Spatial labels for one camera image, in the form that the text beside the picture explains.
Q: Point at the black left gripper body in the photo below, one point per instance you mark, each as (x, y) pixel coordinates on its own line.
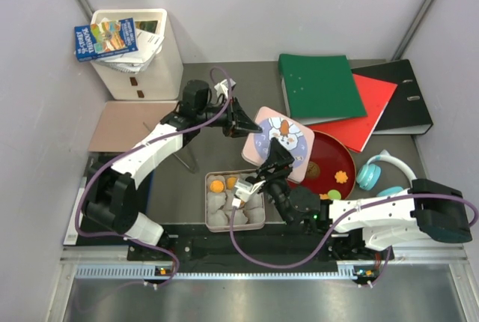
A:
(222, 117)

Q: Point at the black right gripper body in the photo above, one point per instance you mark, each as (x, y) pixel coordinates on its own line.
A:
(276, 184)

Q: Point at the silver tin lid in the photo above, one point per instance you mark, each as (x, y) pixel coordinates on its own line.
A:
(296, 138)

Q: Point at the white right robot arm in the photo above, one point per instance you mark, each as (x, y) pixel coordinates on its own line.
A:
(424, 210)

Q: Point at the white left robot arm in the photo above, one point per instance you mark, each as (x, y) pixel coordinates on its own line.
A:
(110, 196)

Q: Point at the white storage bin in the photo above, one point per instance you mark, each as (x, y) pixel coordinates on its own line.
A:
(161, 79)

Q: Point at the pink cookie tin box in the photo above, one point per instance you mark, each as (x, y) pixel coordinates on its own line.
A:
(223, 208)

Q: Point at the red round lacquer tray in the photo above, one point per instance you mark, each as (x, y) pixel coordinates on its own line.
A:
(327, 157)

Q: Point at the green macaron cookie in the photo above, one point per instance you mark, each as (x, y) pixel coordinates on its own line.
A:
(334, 194)

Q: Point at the pink notebook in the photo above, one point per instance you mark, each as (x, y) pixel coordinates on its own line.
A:
(123, 124)

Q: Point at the white papers in bin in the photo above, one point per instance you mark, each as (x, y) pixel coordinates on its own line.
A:
(149, 44)

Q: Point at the light blue cat headphones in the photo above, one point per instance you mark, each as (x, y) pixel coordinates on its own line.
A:
(370, 172)

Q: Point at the red folder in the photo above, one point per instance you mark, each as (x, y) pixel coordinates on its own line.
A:
(354, 133)

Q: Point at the blue paperback book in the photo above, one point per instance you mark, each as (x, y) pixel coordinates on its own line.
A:
(105, 39)

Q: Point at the green ring binder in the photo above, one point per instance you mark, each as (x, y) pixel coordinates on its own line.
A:
(319, 89)

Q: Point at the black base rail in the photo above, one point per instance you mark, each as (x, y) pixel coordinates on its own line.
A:
(274, 243)

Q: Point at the black ring binder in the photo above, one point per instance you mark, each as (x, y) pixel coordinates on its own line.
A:
(406, 112)

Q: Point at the grey cable duct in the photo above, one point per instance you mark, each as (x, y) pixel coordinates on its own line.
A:
(152, 272)

